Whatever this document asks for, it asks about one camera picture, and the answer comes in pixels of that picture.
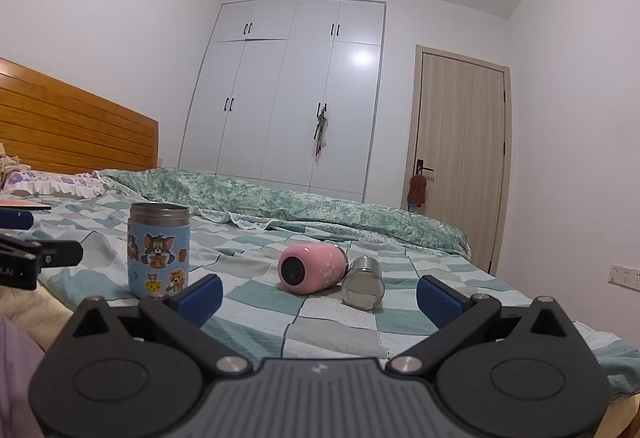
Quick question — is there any beige crumpled cloth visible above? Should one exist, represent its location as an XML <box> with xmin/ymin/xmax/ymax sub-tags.
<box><xmin>0</xmin><ymin>143</ymin><xmax>24</xmax><ymax>191</ymax></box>

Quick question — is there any hanging tassel ornament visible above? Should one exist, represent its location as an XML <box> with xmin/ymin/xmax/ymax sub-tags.
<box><xmin>312</xmin><ymin>102</ymin><xmax>330</xmax><ymax>165</ymax></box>

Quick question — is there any stainless steel cup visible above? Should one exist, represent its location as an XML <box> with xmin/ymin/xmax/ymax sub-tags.
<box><xmin>341</xmin><ymin>256</ymin><xmax>385</xmax><ymax>311</ymax></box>

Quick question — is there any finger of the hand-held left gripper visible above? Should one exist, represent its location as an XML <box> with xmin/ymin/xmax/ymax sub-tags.
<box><xmin>40</xmin><ymin>241</ymin><xmax>84</xmax><ymax>267</ymax></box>
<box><xmin>0</xmin><ymin>209</ymin><xmax>35</xmax><ymax>230</ymax></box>

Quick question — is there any thin red book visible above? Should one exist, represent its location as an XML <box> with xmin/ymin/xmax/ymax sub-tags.
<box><xmin>0</xmin><ymin>199</ymin><xmax>53</xmax><ymax>211</ymax></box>

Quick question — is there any wall socket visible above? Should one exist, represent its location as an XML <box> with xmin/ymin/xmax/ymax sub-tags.
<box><xmin>608</xmin><ymin>263</ymin><xmax>640</xmax><ymax>290</ymax></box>

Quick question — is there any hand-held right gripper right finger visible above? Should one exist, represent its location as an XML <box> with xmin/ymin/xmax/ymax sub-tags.
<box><xmin>389</xmin><ymin>275</ymin><xmax>581</xmax><ymax>376</ymax></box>

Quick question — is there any wooden door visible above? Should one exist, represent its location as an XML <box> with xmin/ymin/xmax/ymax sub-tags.
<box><xmin>400</xmin><ymin>44</ymin><xmax>512</xmax><ymax>277</ymax></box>

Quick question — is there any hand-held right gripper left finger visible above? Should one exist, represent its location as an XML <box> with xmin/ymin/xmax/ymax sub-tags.
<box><xmin>60</xmin><ymin>274</ymin><xmax>253</xmax><ymax>376</ymax></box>

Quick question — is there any pink cup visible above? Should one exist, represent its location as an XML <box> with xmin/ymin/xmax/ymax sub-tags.
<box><xmin>277</xmin><ymin>243</ymin><xmax>349</xmax><ymax>295</ymax></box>

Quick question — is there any cream blanket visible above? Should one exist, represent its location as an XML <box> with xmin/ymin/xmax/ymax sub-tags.
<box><xmin>0</xmin><ymin>285</ymin><xmax>76</xmax><ymax>355</ymax></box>

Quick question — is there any white wardrobe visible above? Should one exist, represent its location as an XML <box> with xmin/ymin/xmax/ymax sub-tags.
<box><xmin>178</xmin><ymin>0</ymin><xmax>387</xmax><ymax>204</ymax></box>

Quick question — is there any wooden headboard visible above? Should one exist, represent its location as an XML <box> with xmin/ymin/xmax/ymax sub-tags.
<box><xmin>0</xmin><ymin>57</ymin><xmax>160</xmax><ymax>175</ymax></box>

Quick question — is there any blue cartoon cup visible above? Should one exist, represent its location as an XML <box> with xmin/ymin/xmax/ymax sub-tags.
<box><xmin>126</xmin><ymin>202</ymin><xmax>191</xmax><ymax>300</ymax></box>

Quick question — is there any checkered bed sheet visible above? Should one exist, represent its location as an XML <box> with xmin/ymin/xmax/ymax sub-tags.
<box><xmin>0</xmin><ymin>190</ymin><xmax>640</xmax><ymax>401</ymax></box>

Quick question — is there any pink cloth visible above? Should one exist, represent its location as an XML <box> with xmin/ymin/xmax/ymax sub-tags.
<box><xmin>0</xmin><ymin>317</ymin><xmax>49</xmax><ymax>438</ymax></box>

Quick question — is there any green floral quilt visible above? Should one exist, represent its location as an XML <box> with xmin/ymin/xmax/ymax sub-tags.
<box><xmin>96</xmin><ymin>168</ymin><xmax>474</xmax><ymax>265</ymax></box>

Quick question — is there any purple floral pillow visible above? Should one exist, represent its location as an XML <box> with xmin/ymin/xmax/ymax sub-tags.
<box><xmin>0</xmin><ymin>170</ymin><xmax>122</xmax><ymax>199</ymax></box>

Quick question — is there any brown hanging bag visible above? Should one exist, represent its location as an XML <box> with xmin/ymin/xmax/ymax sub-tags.
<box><xmin>405</xmin><ymin>171</ymin><xmax>427</xmax><ymax>211</ymax></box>

